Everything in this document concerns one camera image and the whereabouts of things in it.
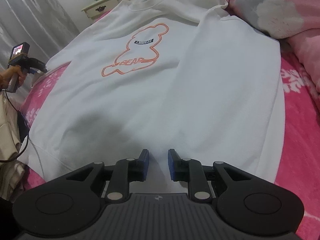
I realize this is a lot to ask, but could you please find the white sweatshirt with bear outline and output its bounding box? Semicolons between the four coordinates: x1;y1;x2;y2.
19;0;287;195

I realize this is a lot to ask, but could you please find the grey curtain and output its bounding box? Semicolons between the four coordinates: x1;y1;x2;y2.
0;0;80;68

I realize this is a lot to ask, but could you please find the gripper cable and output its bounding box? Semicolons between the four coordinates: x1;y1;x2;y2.
0;89;30;163

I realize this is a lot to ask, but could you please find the pink cloud print quilt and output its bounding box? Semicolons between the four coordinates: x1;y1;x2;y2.
215;0;320;93

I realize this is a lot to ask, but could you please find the person's left hand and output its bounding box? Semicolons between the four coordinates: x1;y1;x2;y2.
0;66;27;88

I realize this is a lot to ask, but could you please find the cream nightstand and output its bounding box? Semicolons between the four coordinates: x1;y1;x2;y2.
81;0;143;22

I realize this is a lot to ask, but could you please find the pink floral bed blanket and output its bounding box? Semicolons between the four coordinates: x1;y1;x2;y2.
20;7;320;240

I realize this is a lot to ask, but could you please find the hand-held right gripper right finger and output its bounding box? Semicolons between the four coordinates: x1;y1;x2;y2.
168;148;252;202

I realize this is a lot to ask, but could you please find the person's beige clothing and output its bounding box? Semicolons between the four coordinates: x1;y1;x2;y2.
0;96;29;200

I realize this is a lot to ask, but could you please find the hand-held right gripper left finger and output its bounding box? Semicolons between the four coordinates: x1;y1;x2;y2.
66;149;150;203

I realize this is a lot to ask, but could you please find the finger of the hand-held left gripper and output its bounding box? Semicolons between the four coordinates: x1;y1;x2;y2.
34;60;48;75

